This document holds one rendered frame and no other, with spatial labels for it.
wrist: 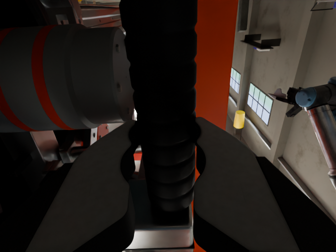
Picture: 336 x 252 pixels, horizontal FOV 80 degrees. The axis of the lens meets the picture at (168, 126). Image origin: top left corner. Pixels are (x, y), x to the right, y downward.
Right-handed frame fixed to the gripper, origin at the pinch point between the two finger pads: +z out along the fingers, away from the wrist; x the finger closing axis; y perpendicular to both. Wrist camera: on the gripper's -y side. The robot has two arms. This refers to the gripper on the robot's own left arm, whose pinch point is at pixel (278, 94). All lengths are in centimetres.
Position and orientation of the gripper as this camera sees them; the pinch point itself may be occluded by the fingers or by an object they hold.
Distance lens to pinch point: 134.5
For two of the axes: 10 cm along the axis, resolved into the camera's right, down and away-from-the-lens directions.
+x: -9.6, 0.7, -2.8
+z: -2.8, -4.7, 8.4
